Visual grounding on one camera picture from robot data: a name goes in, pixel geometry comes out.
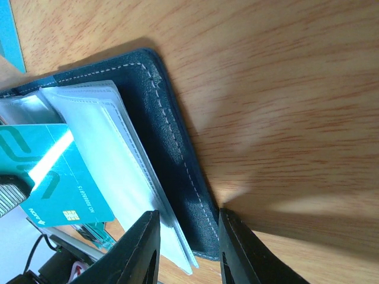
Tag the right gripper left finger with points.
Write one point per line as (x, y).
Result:
(133, 259)

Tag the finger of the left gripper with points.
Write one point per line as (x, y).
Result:
(14, 191)

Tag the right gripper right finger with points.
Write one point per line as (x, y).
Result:
(244, 258)

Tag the navy blue card holder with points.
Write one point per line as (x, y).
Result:
(127, 126)

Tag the green card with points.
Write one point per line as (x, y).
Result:
(10, 44)
(46, 157)

